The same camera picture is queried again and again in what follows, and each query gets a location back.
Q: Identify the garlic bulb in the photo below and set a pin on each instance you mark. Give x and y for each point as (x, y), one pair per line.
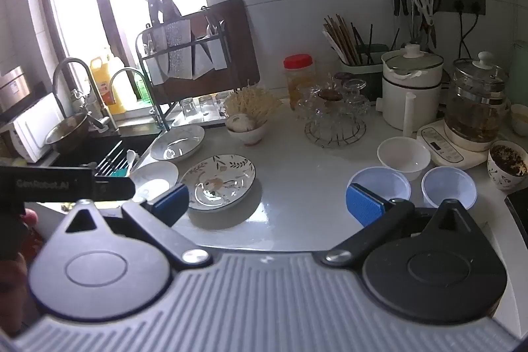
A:
(241, 122)

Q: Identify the bundle of wooden chopsticks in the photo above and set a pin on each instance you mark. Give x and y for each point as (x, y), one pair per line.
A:
(340, 38)

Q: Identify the floral print plate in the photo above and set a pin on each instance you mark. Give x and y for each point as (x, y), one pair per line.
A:
(225, 170)

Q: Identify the stainless steel bowl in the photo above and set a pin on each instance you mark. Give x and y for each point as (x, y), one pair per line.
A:
(66, 134)

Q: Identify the white spoon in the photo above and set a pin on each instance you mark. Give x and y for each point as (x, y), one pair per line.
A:
(131, 160)

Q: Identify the red lid jar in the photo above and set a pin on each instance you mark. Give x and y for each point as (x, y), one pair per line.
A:
(298, 82)

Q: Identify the black power strip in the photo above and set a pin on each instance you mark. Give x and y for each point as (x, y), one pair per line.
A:
(458, 1)

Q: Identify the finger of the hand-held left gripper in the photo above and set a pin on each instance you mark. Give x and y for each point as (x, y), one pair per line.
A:
(115, 189)

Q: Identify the silver appliance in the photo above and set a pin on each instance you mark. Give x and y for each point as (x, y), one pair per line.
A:
(14, 86)

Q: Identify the white deep plate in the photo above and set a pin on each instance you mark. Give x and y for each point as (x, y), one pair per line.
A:
(177, 142)

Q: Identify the dark wooden cutting board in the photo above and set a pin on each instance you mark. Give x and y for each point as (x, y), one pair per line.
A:
(241, 47)

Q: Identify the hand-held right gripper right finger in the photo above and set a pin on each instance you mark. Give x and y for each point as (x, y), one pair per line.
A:
(365, 207)

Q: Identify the green chopstick holder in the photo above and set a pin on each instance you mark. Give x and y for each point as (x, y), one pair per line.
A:
(363, 75)

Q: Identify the green bottle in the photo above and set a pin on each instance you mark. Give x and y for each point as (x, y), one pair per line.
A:
(141, 88)

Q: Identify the black metal knife rack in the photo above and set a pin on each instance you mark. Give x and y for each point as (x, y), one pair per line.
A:
(142, 47)

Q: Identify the grey dishcloth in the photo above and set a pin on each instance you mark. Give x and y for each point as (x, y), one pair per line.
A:
(178, 49)

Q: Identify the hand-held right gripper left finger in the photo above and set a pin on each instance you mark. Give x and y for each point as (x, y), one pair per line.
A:
(171, 202)

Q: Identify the white countertop appliance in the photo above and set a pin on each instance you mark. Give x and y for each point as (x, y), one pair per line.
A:
(35, 125)

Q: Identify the black cooktop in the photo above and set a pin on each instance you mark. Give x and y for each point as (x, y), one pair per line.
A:
(519, 209)

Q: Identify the floral cup with tea leaves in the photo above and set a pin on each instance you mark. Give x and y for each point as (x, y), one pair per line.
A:
(501, 178)

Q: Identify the kitchen scissors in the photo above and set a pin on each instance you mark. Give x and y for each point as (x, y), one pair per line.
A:
(427, 12)

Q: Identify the white electric pot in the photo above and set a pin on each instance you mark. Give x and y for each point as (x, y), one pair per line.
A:
(408, 88)

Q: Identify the pile of glass cups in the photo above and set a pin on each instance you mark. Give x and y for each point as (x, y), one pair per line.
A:
(330, 98)

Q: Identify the person's left hand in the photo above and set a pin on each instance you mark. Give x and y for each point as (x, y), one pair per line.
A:
(31, 216)

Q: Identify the light blue plastic bowl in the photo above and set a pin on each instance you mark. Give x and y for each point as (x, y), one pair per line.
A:
(385, 183)
(449, 186)

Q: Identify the white ceramic bowl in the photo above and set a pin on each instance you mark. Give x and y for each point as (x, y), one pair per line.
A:
(402, 159)

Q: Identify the tall chrome faucet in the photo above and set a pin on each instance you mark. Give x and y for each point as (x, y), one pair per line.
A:
(66, 63)

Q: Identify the yellow detergent bottle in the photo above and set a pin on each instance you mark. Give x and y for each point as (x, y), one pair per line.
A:
(102, 82)

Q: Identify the small chrome faucet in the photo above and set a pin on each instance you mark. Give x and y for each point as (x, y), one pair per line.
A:
(123, 71)

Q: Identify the plain white plate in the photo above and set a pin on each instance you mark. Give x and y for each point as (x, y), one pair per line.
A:
(159, 172)

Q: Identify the white kettle base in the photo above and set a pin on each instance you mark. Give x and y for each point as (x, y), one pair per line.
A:
(437, 148)

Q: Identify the white cup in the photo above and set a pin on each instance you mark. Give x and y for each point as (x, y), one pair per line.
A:
(520, 120)

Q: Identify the clear drinking glass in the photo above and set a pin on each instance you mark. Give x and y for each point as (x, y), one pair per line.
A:
(207, 107)
(187, 109)

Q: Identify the white bowl with brown rim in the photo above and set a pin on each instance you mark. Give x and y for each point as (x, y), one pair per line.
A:
(251, 137)

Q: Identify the glass kettle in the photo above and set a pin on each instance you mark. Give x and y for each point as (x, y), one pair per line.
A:
(474, 104)

